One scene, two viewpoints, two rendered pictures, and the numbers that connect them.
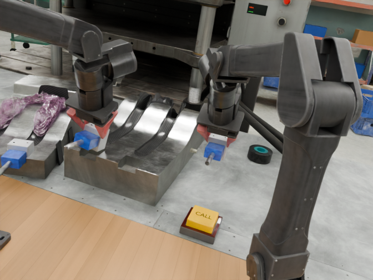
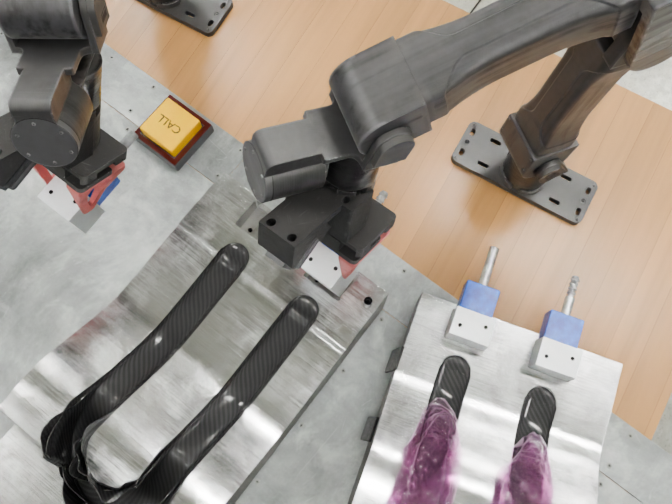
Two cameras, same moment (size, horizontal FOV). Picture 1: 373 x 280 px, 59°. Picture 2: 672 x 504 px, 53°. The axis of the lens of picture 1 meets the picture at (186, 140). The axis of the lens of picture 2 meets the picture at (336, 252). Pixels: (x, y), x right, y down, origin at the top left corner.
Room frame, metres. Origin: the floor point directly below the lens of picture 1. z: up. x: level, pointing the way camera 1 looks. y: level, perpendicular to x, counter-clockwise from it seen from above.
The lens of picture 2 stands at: (0.92, 0.31, 1.69)
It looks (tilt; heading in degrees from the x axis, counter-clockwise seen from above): 74 degrees down; 202
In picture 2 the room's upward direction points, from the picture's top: 1 degrees clockwise
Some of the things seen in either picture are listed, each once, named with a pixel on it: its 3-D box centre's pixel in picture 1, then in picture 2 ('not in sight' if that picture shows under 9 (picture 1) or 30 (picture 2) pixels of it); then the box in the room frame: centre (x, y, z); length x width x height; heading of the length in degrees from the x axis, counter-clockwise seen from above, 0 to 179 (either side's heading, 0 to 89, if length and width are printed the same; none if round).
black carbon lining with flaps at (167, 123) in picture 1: (147, 119); (181, 386); (0.92, 0.13, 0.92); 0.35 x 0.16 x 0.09; 165
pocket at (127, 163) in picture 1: (130, 168); (264, 227); (0.70, 0.12, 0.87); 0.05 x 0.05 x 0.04; 75
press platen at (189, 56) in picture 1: (122, 40); not in sight; (1.94, 0.45, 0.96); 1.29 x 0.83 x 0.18; 75
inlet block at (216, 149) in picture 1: (213, 153); (98, 173); (0.74, -0.07, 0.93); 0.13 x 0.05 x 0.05; 166
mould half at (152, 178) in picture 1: (150, 133); (174, 395); (0.94, 0.11, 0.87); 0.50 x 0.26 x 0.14; 165
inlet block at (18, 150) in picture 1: (11, 160); (479, 294); (0.68, 0.41, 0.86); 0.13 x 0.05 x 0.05; 3
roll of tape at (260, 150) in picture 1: (260, 154); not in sight; (1.02, -0.26, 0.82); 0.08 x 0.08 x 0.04
